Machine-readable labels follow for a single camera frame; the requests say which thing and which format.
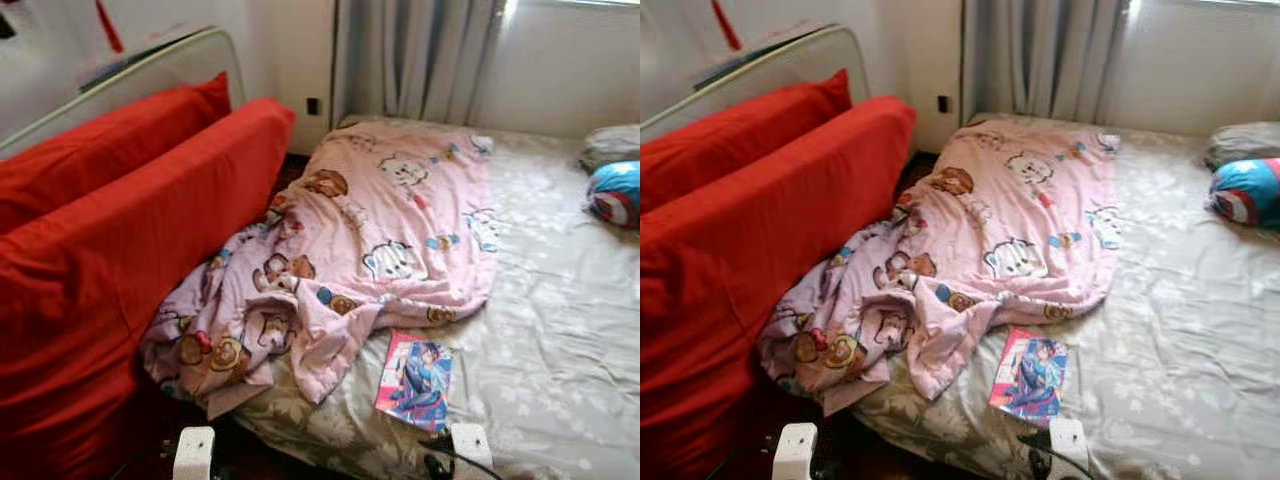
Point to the anime cover comic book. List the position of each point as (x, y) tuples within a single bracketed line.
[(1030, 378), (415, 380)]

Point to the bed with beige floral sheet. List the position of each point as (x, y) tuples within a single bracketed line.
[(560, 330), (1180, 330)]

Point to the pink cartoon print blanket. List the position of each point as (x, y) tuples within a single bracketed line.
[(380, 230), (1000, 225)]

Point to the red white blue bolster pillow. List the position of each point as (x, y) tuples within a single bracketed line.
[(615, 195), (1245, 192)]

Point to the red folded mattress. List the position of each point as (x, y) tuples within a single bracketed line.
[(90, 270), (730, 270)]

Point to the pale grey pillow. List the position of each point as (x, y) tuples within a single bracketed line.
[(1240, 142), (612, 145)]

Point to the grey curtain panel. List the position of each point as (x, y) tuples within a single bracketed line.
[(1045, 58), (420, 60)]

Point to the red hanging tassel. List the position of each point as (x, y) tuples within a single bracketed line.
[(108, 28), (725, 26)]

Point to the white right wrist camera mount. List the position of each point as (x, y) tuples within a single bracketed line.
[(1070, 447), (471, 450)]

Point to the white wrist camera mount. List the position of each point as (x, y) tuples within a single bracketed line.
[(796, 450), (1070, 447), (471, 450), (195, 452)]

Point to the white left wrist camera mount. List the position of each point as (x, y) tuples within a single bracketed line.
[(796, 450), (195, 452)]

